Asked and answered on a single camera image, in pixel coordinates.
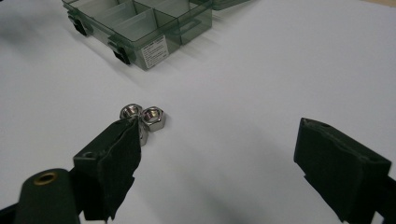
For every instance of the silver hex nut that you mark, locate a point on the silver hex nut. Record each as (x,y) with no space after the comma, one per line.
(129,111)
(153,118)

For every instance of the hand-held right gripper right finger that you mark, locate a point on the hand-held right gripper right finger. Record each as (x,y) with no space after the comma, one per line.
(336,168)

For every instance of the clear green compartment storage box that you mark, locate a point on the clear green compartment storage box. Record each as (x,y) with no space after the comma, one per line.
(140,28)

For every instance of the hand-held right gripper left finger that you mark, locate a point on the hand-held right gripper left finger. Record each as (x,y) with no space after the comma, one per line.
(106,168)

